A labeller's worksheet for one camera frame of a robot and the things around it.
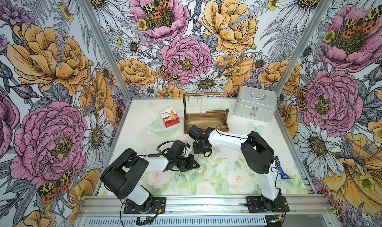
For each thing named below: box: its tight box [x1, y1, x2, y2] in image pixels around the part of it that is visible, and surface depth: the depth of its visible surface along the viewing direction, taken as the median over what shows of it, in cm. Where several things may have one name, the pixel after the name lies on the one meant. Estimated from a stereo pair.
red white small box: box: [159, 106, 181, 129], surface depth 107 cm
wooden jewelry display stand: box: [182, 92, 230, 135], surface depth 110 cm
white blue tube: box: [274, 155, 290, 180], surface depth 84 cm
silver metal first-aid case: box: [233, 85, 278, 122], surface depth 104 cm
